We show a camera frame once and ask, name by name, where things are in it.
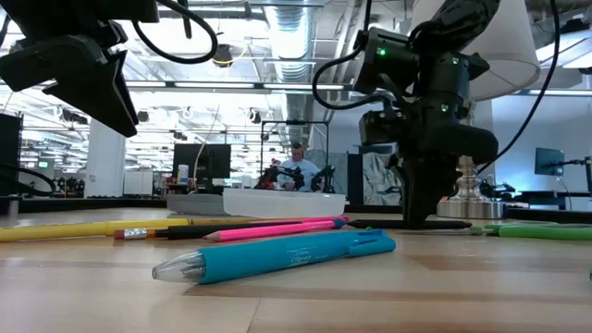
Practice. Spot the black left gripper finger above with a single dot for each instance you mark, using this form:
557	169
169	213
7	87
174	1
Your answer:
102	97

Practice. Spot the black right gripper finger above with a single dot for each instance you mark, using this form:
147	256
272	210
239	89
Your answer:
425	189

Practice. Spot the dark grey marker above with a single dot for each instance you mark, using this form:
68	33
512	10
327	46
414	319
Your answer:
444	225

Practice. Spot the pink pen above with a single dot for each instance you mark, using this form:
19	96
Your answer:
333	218

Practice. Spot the thick yellow highlighter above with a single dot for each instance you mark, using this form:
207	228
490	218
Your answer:
69	230

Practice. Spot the orange pencil with pink eraser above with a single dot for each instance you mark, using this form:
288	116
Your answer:
134	233

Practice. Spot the grey translucent box lid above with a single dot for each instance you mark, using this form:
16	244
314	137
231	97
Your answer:
194	205

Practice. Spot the white shallow tray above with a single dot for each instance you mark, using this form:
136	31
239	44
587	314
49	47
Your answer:
277	205

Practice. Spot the pink pencil with blue end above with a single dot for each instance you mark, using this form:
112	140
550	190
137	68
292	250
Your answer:
277	230

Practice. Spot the teal multicolour ballpoint pen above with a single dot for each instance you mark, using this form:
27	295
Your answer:
277	256

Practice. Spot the black pen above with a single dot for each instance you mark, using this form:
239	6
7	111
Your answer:
194	232

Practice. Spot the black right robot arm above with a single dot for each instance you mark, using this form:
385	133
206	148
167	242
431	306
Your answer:
444	78

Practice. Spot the background black robot arm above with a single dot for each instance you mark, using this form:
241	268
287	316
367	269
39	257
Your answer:
326	178
287	176

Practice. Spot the patterned hanging cloth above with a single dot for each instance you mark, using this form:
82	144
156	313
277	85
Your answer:
377	180

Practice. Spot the white column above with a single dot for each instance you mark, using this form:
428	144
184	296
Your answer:
106	162

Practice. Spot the white cabinet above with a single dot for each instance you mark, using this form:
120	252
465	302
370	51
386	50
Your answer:
139	182

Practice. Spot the blue-lit monitor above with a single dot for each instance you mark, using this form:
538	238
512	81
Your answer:
549	162

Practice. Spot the black screen edge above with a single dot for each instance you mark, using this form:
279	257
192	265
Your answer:
9	152

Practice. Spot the white-shade silver table lamp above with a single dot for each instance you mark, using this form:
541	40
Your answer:
509	55

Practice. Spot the white bottle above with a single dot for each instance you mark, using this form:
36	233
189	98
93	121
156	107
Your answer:
183	175

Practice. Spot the black computer monitor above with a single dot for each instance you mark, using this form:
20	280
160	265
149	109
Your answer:
203	162

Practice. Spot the person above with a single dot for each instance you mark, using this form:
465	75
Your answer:
300	168

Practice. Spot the black ceiling-mounted device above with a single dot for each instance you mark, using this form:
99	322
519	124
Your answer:
223	54

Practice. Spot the long ceiling light bar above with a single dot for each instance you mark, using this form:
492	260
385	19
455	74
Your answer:
231	85

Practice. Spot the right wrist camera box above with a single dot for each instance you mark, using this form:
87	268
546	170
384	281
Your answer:
379	129

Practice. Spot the silver ventilation duct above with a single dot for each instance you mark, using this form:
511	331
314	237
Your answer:
289	37

